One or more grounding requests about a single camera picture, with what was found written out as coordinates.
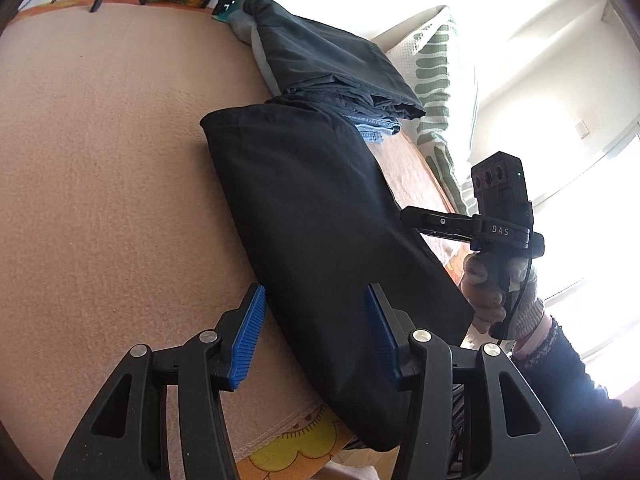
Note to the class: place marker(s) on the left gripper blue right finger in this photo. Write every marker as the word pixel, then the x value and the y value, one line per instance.
pixel 468 405

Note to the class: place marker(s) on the orange floral bed sheet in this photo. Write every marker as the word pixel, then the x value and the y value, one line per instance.
pixel 279 427

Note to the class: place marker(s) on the pink bed blanket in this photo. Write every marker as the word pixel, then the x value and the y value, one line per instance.
pixel 114 227

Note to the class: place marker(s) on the green striped white pillow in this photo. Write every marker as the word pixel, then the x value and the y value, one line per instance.
pixel 429 51

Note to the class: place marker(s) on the right gloved hand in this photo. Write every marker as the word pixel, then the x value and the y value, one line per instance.
pixel 529 323

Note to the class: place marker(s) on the folded dark grey pants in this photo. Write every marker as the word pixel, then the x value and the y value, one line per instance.
pixel 312 61

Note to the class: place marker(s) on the black pants with pink trim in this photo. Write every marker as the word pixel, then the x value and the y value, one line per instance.
pixel 319 223

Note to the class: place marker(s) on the folded blue jeans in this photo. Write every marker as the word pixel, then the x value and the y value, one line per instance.
pixel 374 129

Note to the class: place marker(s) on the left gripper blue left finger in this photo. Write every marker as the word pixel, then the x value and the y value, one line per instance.
pixel 123 434

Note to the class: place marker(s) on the right forearm dark sleeve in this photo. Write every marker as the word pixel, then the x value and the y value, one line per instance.
pixel 588 420

